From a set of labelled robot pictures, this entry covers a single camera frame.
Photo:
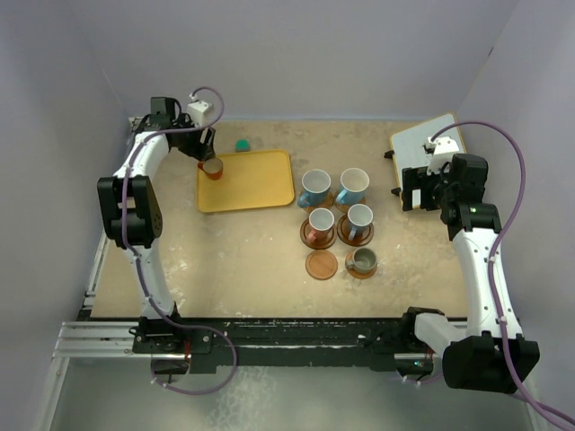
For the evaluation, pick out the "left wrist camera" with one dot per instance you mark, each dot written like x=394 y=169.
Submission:
x=198 y=111

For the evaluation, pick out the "aluminium table edge rail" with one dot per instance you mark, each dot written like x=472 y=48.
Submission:
x=109 y=198

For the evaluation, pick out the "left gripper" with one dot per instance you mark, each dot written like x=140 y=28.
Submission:
x=201 y=151

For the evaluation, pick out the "dark teal floral mug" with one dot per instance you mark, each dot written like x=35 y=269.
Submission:
x=316 y=186

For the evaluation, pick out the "small grey cup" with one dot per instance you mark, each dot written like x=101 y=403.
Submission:
x=362 y=260

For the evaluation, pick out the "small whiteboard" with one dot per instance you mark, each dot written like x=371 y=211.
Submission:
x=407 y=147

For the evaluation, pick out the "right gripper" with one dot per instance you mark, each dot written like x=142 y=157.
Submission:
x=418 y=178

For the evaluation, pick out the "pink handled mug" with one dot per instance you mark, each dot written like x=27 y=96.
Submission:
x=321 y=222

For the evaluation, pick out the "yellow plastic tray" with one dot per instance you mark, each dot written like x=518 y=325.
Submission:
x=250 y=180

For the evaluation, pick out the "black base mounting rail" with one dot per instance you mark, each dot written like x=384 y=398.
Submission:
x=200 y=346

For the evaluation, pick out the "plain orange wooden coaster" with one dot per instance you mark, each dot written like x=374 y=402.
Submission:
x=321 y=264

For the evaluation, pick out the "dark ringed wooden coaster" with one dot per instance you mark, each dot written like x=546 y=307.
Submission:
x=323 y=241

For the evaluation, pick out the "green whiteboard eraser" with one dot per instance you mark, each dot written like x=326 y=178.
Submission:
x=242 y=145

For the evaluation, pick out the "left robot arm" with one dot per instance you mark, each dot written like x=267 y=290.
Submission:
x=131 y=214

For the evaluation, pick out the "light blue mug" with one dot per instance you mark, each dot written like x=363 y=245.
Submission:
x=354 y=183

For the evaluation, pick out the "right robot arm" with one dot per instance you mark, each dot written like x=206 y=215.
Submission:
x=491 y=353

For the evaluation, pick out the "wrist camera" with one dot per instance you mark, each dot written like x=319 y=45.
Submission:
x=441 y=150
x=198 y=111

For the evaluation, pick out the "blue grey mug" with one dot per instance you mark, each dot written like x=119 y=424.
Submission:
x=360 y=217

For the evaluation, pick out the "small orange cup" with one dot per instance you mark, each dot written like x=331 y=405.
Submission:
x=213 y=168

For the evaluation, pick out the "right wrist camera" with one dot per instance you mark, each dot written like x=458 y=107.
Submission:
x=441 y=150

